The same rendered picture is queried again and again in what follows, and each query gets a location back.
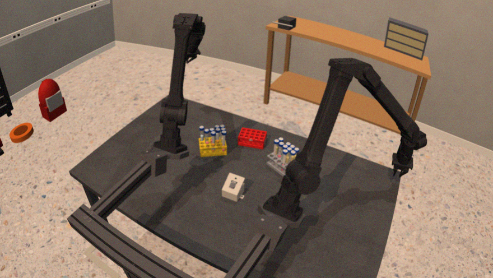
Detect grey tube rack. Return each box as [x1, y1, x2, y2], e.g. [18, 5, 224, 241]
[266, 152, 289, 176]

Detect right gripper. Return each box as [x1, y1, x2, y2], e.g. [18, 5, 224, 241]
[392, 150, 413, 177]

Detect yellow tube rack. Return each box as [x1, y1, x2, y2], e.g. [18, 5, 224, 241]
[199, 137, 227, 157]

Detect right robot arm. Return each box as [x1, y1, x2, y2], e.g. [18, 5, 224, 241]
[263, 58, 427, 222]

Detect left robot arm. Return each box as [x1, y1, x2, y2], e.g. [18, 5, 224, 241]
[154, 13, 206, 154]

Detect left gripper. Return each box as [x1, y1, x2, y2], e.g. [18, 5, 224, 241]
[186, 43, 200, 64]

